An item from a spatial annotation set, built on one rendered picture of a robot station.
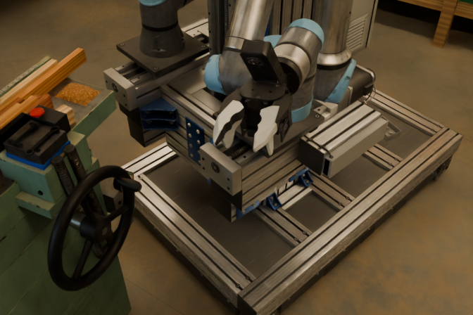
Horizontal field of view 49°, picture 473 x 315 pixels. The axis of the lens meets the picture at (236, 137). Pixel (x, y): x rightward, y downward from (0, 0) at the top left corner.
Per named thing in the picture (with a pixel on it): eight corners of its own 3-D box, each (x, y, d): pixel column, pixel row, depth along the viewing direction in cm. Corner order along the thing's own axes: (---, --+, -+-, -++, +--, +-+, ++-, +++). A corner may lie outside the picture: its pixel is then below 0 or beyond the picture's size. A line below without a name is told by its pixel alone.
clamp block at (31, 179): (53, 205, 112) (43, 176, 106) (5, 186, 116) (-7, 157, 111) (94, 162, 122) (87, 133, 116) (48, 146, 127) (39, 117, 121)
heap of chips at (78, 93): (85, 106, 134) (84, 100, 132) (54, 96, 137) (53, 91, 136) (101, 91, 138) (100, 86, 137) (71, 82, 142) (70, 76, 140)
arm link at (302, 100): (265, 94, 111) (266, 50, 103) (315, 107, 107) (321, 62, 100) (251, 116, 105) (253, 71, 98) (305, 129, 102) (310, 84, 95)
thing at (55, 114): (43, 171, 108) (36, 151, 104) (3, 155, 111) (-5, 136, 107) (82, 133, 117) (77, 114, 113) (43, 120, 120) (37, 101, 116)
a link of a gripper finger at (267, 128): (276, 175, 74) (282, 135, 81) (273, 143, 71) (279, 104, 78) (255, 175, 75) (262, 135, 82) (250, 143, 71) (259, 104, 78)
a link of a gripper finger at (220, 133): (220, 168, 77) (255, 133, 83) (214, 138, 73) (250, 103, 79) (204, 162, 79) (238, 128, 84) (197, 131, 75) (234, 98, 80)
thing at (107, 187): (118, 216, 153) (114, 198, 147) (84, 203, 156) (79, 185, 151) (134, 197, 158) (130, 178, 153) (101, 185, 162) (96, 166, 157)
